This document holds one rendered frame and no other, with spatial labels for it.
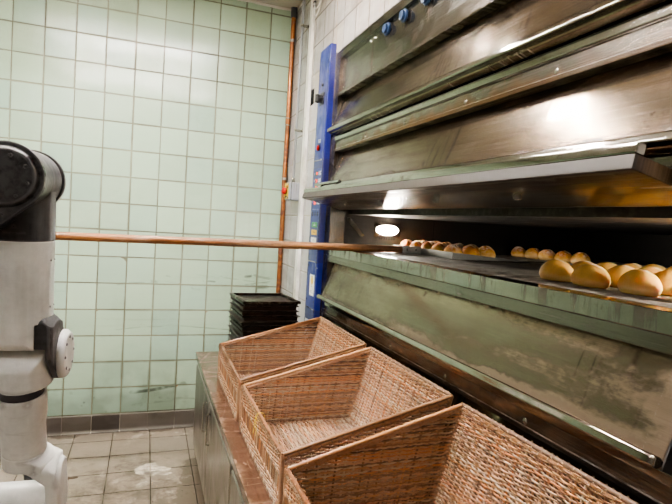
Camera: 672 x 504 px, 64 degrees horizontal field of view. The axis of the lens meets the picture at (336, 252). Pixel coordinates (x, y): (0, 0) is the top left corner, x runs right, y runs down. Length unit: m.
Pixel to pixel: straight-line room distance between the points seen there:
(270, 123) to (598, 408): 2.71
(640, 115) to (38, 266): 1.03
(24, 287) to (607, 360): 1.01
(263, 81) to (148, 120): 0.73
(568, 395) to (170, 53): 2.86
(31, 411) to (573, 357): 0.99
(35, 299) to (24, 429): 0.21
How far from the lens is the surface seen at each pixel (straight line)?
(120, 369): 3.43
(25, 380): 0.95
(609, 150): 0.95
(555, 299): 1.22
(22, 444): 1.01
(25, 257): 0.90
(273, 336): 2.48
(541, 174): 1.05
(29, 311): 0.91
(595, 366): 1.17
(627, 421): 1.11
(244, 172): 3.36
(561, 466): 1.21
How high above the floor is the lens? 1.29
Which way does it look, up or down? 3 degrees down
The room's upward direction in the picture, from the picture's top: 4 degrees clockwise
